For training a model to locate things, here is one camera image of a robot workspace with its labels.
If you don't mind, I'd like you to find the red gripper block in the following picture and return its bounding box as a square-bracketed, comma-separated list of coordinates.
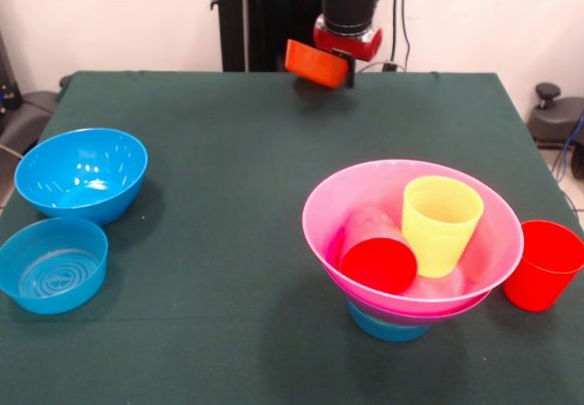
[312, 15, 384, 90]

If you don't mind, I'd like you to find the orange bowl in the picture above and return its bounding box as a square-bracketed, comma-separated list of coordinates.
[284, 38, 350, 89]

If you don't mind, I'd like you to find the yellow cup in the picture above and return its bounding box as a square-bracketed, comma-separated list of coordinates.
[401, 175, 485, 279]

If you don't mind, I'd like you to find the crimson cup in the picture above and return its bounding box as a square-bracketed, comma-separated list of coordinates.
[339, 206, 419, 296]

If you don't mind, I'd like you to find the large pink bowl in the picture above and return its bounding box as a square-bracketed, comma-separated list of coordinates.
[301, 159, 525, 306]

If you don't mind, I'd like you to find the small blue bowl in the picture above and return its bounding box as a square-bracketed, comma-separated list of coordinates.
[345, 300, 433, 343]
[0, 217, 110, 316]

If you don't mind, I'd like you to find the large blue bowl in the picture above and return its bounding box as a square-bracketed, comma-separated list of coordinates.
[14, 127, 149, 227]

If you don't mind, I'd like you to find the dark grey stand base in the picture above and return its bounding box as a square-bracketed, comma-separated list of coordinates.
[0, 89, 58, 160]
[527, 82, 584, 149]

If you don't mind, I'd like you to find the red cup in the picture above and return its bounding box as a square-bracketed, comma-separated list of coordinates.
[503, 220, 584, 313]

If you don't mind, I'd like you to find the dark green tablecloth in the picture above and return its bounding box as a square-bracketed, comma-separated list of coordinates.
[0, 69, 584, 405]

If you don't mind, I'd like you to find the black wall cable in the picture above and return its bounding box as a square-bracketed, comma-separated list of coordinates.
[391, 0, 412, 67]

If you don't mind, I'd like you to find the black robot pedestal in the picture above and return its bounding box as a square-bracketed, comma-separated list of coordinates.
[210, 0, 370, 72]

